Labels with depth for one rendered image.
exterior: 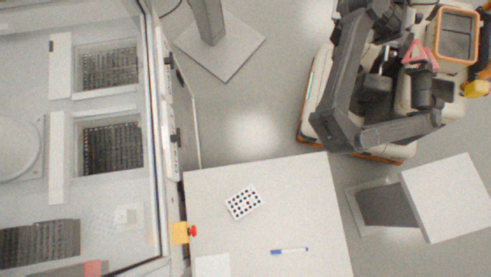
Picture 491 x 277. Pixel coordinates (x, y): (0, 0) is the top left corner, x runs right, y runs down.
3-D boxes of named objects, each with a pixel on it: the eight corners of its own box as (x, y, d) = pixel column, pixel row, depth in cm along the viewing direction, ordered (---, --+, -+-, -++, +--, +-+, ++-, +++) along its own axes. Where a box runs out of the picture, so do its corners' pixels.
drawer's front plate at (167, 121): (173, 110, 122) (165, 99, 111) (179, 181, 114) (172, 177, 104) (168, 110, 122) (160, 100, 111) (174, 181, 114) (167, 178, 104)
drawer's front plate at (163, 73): (167, 41, 130) (160, 25, 119) (173, 103, 123) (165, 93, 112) (163, 42, 130) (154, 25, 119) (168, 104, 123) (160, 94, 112)
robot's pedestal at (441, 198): (387, 175, 193) (468, 148, 120) (406, 223, 185) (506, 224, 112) (343, 189, 192) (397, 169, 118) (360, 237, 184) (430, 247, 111)
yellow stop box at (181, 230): (190, 220, 109) (187, 220, 102) (193, 241, 107) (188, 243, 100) (176, 223, 109) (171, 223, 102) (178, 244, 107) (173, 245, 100)
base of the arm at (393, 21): (403, 37, 83) (408, 0, 86) (387, 21, 79) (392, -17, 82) (374, 46, 90) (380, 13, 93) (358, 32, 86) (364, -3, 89)
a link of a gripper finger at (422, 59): (409, 46, 98) (409, 74, 97) (401, 39, 93) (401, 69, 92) (433, 40, 93) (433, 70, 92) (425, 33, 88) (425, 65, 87)
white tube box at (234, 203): (252, 184, 119) (252, 183, 115) (263, 202, 117) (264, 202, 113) (224, 202, 118) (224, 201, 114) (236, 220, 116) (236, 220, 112)
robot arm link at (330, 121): (331, 126, 61) (296, 132, 70) (369, 156, 68) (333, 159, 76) (375, -26, 76) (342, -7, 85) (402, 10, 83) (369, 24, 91)
